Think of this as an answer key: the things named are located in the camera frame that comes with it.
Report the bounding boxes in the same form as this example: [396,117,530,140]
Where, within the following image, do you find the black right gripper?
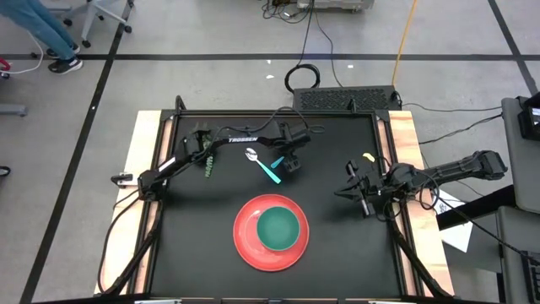
[334,159,396,220]

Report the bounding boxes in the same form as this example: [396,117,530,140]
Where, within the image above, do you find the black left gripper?
[273,121,313,173]

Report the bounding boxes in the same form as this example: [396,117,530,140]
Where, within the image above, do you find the teal ribbed bowl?
[256,205,302,252]

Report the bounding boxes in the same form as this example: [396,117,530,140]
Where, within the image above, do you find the black perforated computer case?
[292,84,402,113]

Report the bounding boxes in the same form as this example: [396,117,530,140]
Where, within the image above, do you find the potted succulent plant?
[190,121,217,180]

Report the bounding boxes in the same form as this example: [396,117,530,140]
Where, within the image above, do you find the brown-rimmed ceramic plate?
[232,193,311,273]

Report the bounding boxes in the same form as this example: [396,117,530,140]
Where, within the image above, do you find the white paper sheet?
[433,188,475,254]

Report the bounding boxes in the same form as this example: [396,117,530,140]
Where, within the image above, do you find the black flat beam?
[435,183,517,231]

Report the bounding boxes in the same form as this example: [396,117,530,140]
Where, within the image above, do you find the white equipment box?
[296,0,375,14]

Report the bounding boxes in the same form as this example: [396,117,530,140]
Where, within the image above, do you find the grey rounded panel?
[500,95,540,214]
[495,205,540,304]

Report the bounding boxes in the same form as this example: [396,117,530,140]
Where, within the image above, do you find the black table clamp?
[110,171,136,189]

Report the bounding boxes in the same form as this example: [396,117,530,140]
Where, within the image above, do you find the black device with screen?
[517,91,540,142]

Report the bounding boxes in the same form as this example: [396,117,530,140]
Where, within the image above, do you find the black keyboard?
[521,249,540,304]

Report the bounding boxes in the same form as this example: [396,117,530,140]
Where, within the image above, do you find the white office chair base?
[62,0,136,49]

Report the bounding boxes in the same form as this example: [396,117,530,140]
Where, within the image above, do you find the grey furniture base bar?
[41,2,73,27]

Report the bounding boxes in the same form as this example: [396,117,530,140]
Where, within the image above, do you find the grey furniture foot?
[0,103,29,118]

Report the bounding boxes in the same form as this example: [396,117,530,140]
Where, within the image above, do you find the person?
[0,0,84,76]

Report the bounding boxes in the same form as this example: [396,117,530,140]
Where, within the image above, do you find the silver spoon teal handle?
[244,147,283,186]

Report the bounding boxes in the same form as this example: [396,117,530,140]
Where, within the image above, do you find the black aluminium table frame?
[93,94,456,304]

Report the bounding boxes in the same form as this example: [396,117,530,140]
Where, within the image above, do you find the black coiled cable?
[283,0,321,95]

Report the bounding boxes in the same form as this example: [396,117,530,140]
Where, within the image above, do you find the thin black floor cable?
[417,112,504,145]
[399,101,504,114]

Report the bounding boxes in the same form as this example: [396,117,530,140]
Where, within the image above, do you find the tangled black cables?
[260,0,316,25]

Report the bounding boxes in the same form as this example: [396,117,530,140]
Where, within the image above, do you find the yellow cable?
[391,0,420,87]

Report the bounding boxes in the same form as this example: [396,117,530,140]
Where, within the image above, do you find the thick black base cable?
[97,194,143,296]

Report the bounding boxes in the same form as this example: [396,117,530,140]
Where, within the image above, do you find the white cable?
[8,31,46,76]

